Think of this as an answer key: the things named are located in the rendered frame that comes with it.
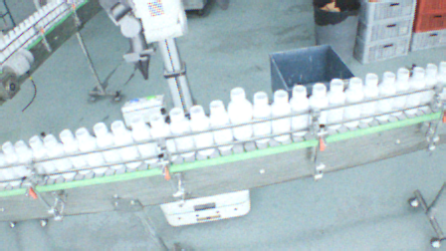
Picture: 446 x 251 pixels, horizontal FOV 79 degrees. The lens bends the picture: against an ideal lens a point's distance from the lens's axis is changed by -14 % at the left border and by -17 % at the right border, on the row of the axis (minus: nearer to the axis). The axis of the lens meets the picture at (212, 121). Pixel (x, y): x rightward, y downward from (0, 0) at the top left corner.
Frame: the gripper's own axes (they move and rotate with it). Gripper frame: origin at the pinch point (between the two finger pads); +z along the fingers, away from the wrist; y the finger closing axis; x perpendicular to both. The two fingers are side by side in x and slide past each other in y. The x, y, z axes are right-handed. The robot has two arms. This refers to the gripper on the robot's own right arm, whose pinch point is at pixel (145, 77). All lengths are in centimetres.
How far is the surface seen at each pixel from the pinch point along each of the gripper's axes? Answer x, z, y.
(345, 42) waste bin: 166, 30, 145
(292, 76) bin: 51, 22, 61
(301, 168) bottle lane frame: -13, 37, 45
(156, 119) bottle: -16.0, 9.9, 3.4
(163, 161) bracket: -25.5, 19.3, 4.3
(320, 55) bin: 47, 13, 76
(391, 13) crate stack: 169, 9, 199
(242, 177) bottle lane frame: -13.4, 36.0, 25.2
